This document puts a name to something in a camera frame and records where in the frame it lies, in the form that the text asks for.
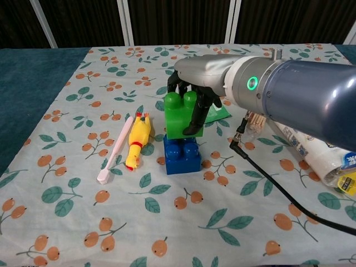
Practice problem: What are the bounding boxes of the pink toothbrush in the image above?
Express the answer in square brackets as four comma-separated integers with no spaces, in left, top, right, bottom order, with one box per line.
[97,116,135,186]

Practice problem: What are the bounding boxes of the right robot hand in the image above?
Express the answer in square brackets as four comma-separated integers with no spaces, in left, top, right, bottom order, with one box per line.
[167,54,244,136]

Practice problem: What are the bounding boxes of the green building block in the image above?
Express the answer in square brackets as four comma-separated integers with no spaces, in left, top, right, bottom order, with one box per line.
[164,91,205,140]

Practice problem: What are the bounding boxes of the white frame post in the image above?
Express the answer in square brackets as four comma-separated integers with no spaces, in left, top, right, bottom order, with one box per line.
[116,0,136,47]
[223,0,241,45]
[29,0,58,49]

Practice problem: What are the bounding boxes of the white plastic bag roll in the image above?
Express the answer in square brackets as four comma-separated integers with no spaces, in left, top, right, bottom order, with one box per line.
[268,118,356,195]

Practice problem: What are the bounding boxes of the yellow rubber chicken toy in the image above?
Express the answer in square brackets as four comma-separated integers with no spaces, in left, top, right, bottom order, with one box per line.
[125,111,152,172]

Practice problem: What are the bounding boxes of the bundle of wooden toothpicks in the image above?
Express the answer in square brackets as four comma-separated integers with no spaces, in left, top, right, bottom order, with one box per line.
[248,110,266,133]

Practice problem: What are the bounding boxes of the black cable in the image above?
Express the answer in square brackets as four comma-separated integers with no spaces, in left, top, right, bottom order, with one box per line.
[229,111,356,236]

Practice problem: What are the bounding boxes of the floral patterned tablecloth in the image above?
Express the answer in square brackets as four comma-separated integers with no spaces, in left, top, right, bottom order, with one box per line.
[0,43,356,267]

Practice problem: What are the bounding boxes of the teal table cover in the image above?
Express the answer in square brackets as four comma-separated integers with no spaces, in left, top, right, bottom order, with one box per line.
[0,47,92,177]

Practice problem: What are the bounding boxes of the green sachet packet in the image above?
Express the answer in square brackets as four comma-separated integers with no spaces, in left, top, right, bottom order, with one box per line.
[205,102,233,124]

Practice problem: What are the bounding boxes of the blue building block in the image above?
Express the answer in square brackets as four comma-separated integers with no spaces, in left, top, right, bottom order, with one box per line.
[163,133,202,176]

